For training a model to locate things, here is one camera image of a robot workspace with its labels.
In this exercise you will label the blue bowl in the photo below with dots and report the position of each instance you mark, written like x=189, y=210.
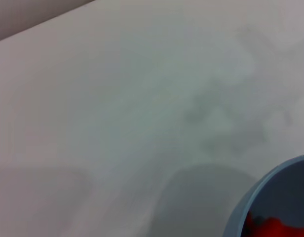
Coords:
x=280, y=187

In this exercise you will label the orange fruit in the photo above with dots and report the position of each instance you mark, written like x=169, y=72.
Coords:
x=273, y=228

